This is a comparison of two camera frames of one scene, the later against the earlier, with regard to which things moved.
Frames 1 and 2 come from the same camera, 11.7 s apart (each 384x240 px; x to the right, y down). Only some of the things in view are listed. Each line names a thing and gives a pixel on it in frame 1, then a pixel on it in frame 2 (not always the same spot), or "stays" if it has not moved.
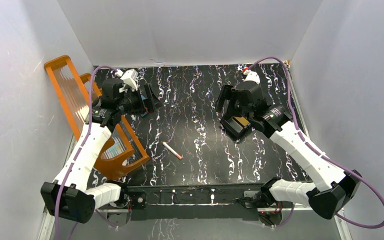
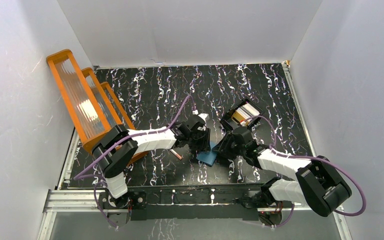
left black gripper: [143, 101] -> [202, 143]
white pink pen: [172, 150] stays
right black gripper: [226, 92] -> [222, 147]
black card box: [236, 125] stays
